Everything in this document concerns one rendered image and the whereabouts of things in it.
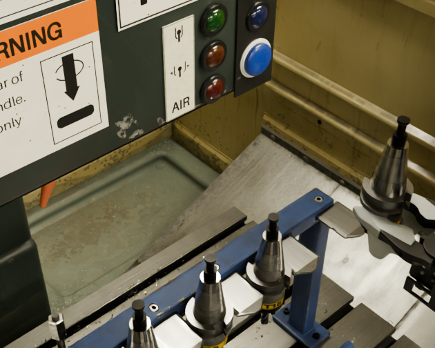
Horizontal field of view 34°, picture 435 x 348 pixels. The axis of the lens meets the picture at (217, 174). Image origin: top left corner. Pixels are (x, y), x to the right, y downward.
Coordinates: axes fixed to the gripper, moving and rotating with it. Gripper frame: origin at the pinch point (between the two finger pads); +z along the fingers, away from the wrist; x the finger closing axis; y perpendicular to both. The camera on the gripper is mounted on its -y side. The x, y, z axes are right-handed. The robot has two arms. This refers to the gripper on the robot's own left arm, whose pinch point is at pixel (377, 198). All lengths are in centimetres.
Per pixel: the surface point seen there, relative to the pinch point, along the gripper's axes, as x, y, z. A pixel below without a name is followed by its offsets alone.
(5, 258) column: -25, 50, 66
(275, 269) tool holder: -10.9, 11.2, 6.2
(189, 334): -25.2, 14.4, 7.2
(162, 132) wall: 44, 73, 102
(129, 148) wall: 32, 73, 102
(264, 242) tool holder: -11.5, 7.0, 8.1
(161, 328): -27.3, 14.5, 10.4
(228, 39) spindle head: -26.3, -32.1, 1.9
